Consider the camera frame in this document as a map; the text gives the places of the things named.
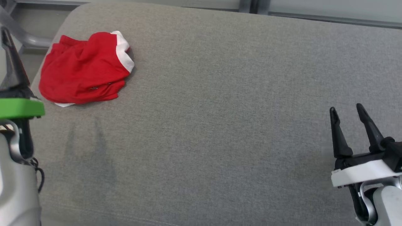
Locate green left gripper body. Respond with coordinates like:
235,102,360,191
0,87,45,120

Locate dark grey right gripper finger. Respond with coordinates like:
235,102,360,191
329,107,354,159
356,103,385,154

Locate grey partition bottom rail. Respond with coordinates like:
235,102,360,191
269,12,402,29

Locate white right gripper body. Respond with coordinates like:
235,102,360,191
331,152,402,189

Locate red shorts with white trim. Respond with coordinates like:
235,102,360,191
39,31,135,108

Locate grey partition post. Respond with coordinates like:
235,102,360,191
239,0,271,14

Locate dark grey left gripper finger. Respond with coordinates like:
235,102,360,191
0,27,30,91

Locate grey fabric sofa cushion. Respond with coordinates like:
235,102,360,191
30,0,402,226

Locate grey curved partition leg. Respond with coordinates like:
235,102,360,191
0,5,52,54

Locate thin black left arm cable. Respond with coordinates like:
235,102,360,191
30,157,45,193

